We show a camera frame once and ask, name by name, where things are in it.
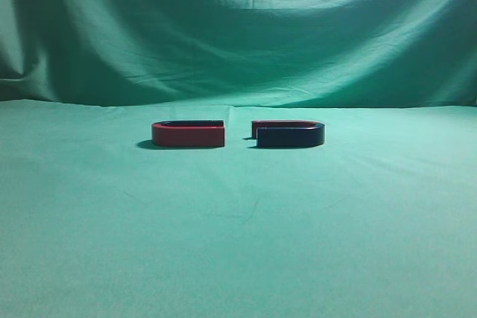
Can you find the blue-fronted horseshoe magnet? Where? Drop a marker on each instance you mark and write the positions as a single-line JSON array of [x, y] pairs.
[[287, 133]]

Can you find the left red-fronted horseshoe magnet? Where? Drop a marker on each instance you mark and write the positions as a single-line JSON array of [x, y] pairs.
[[188, 133]]

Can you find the green cloth backdrop and cover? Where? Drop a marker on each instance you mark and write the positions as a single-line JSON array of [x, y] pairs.
[[98, 221]]

